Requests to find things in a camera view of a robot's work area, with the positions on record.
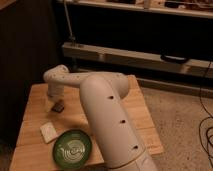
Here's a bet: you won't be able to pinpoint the black object on shelf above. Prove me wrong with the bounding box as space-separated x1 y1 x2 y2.
160 55 189 64

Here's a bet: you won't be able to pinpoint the white sponge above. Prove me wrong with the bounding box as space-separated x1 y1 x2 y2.
40 122 58 143

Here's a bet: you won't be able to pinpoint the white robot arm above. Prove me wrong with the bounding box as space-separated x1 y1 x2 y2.
43 65 158 171

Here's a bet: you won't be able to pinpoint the upper wooden shelf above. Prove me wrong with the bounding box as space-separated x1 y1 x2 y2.
56 0 213 19

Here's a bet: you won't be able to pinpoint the green patterned plate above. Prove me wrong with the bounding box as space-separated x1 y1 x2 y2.
52 129 92 170

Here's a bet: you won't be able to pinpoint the wooden table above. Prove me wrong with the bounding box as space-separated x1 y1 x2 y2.
9 75 164 171

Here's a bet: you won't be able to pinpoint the dark grey eraser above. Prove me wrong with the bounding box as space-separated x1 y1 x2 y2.
51 102 64 113

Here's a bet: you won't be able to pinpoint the metal pole stand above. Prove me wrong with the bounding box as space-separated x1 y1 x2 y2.
63 0 77 46

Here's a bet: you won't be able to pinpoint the long white shelf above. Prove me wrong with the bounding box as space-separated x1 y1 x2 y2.
61 42 213 98

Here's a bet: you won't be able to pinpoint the black cables on floor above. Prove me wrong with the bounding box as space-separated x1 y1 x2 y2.
198 59 213 160

